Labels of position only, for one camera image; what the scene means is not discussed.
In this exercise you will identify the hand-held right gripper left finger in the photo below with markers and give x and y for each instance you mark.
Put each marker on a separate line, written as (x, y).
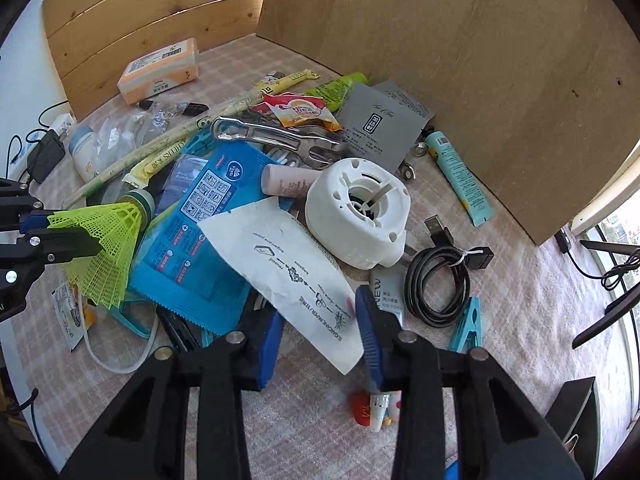
(267, 355)

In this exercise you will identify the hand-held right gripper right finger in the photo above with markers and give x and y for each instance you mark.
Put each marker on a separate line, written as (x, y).
(372, 340)

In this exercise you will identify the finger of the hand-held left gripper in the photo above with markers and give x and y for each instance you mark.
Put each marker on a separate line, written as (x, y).
(30, 222)
(60, 247)

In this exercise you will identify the yellow plastic shuttlecock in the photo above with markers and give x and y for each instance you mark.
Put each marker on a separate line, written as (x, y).
(100, 240)

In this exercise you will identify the orange white sauce sachet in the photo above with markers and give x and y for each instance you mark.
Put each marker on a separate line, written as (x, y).
(67, 315)

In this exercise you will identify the small colourful toy figure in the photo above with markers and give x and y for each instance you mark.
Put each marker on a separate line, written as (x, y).
(362, 410)

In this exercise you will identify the white foil packet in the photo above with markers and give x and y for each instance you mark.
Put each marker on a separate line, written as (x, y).
(290, 280)

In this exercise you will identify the white round plastic device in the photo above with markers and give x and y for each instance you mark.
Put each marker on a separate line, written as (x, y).
(340, 220)

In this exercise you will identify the black charger adapter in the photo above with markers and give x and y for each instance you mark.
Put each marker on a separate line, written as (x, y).
(45, 157)

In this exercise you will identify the white sunscreen bottle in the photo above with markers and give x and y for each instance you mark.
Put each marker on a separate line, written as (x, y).
(87, 152)

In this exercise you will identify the blue clothes peg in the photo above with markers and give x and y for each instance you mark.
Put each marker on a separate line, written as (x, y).
(467, 325)

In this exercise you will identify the white charger plug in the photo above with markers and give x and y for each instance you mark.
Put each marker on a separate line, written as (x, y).
(62, 122)

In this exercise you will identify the blue wipes packet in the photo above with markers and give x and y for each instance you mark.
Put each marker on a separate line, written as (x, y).
(190, 260)

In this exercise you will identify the clear plastic bag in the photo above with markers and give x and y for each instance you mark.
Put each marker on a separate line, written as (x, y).
(125, 130)

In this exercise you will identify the yellow printed sachet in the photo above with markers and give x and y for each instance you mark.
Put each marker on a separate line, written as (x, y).
(160, 160)

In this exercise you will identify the pink tube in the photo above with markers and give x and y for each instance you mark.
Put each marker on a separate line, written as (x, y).
(290, 180)

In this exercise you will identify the teal tube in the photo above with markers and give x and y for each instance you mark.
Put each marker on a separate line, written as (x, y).
(455, 170)

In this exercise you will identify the orange tissue pack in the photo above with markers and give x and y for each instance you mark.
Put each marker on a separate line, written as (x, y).
(155, 72)

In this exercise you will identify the chopsticks in clear sleeve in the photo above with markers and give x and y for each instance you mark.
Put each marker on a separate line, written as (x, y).
(225, 110)

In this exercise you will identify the grey tea sachet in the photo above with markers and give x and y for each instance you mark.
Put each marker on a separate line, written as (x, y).
(380, 125)
(415, 102)

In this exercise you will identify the black tripod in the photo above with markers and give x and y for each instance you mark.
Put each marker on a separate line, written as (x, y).
(600, 327)

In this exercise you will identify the pine plank board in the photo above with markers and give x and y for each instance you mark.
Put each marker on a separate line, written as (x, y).
(125, 15)

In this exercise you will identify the red orange snack sachet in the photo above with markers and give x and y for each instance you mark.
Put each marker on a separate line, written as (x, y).
(300, 110)

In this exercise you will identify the green sachet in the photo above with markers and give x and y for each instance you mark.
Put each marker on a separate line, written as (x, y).
(340, 87)

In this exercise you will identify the yellow chopstick sleeve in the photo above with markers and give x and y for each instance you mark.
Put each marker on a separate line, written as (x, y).
(287, 80)

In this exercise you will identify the light wooden board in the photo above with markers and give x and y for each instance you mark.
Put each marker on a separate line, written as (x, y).
(475, 60)

